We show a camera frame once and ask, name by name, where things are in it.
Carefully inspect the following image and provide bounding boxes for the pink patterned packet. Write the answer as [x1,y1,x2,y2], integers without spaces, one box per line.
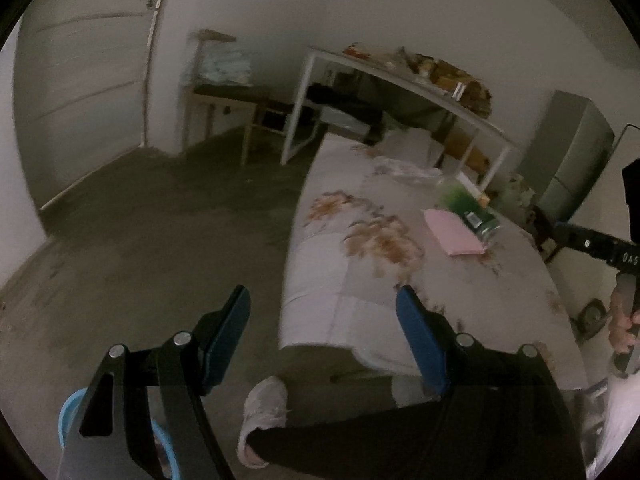
[424,209,487,257]

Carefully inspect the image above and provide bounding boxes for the white plastic bag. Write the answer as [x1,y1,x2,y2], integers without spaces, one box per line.
[505,175,536,206]

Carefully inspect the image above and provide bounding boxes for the dark clothes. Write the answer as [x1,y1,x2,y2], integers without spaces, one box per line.
[305,85,386,126]

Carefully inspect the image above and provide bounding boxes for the white pillow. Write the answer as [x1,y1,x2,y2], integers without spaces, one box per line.
[382,127,446,166]

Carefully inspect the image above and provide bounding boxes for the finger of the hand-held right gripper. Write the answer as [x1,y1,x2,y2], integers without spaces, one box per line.
[552,221,601,258]

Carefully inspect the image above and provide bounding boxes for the small dark floor appliance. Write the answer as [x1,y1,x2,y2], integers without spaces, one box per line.
[575,297,608,333]

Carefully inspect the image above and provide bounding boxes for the white sneaker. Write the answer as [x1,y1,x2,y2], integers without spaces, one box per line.
[236,376,291,468]

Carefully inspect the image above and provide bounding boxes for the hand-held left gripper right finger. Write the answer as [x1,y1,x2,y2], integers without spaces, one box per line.
[395,285,588,480]

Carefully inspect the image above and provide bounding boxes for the brown clutter heap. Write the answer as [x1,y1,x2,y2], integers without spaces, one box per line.
[342,44,493,113]

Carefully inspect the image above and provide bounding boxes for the green plastic bottle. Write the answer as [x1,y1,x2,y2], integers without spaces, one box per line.
[437,177,501,243]

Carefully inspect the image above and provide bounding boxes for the blue plastic basket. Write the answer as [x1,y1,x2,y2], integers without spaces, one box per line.
[57,390,173,480]

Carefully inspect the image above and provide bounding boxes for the white panel door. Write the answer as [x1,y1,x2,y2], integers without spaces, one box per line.
[15,0,176,211]

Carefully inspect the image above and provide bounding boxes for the person's right forearm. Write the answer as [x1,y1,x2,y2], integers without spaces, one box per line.
[595,380,636,480]

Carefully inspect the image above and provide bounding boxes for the person's leg black trousers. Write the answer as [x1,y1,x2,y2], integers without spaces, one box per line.
[247,392,451,480]

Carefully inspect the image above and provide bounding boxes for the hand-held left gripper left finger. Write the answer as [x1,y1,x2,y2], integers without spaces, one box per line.
[57,285,251,480]

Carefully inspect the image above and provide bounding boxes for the bed with floral sheet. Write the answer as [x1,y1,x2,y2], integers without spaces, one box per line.
[277,132,591,391]

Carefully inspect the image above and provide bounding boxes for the white table with wooden top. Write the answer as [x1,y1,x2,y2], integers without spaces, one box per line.
[280,45,523,191]

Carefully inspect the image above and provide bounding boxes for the person's right hand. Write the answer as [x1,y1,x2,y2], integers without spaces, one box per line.
[607,291,640,356]

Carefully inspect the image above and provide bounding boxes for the wooden side table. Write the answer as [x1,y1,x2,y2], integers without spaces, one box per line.
[182,30,301,166]

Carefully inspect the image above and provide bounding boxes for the brown cardboard box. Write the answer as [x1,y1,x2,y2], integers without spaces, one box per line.
[442,130,491,171]

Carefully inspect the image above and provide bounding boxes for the grey fridge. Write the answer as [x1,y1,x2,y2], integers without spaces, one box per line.
[517,90,616,221]

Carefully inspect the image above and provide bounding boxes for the crumpled floral blanket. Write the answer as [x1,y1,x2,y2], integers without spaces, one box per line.
[372,155,443,183]

